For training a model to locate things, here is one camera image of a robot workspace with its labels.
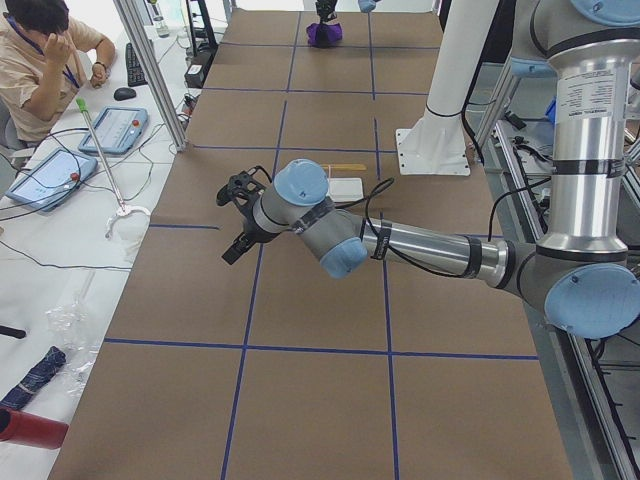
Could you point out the clear plastic bag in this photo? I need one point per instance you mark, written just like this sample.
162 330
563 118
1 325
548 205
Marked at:
72 326

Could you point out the left wooden rack bar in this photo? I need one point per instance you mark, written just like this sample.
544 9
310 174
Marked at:
344 167

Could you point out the green handled reacher grabber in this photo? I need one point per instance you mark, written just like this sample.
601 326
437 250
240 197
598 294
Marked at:
123 210

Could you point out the teach pendant tablet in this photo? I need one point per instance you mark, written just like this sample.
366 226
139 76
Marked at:
118 128
53 181

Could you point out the red cylinder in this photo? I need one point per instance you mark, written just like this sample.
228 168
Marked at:
27 429

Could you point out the purple towel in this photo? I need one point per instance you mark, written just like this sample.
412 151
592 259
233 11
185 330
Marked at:
323 35

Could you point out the folded dark blue cloth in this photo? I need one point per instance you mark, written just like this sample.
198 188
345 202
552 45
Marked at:
35 379

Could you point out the black computer mouse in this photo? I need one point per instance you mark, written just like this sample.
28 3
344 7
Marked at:
124 93

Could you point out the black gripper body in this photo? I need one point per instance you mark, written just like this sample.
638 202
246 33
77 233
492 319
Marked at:
248 230
325 7

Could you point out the far teach pendant tablet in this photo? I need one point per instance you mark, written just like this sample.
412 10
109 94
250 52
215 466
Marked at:
118 128

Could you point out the black power box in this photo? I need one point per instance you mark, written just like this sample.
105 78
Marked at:
195 76

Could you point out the black keyboard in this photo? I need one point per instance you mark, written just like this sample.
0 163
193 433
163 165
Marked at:
135 73

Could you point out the seated person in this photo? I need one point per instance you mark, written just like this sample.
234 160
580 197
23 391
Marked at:
46 57

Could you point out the aluminium profile post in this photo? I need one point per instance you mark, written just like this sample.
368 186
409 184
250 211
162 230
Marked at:
133 25

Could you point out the near teach pendant tablet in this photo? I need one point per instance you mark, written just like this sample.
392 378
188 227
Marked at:
53 181

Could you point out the white towel rack base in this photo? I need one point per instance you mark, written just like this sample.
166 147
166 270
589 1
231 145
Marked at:
344 190

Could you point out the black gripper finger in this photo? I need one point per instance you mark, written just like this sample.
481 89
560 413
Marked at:
240 246

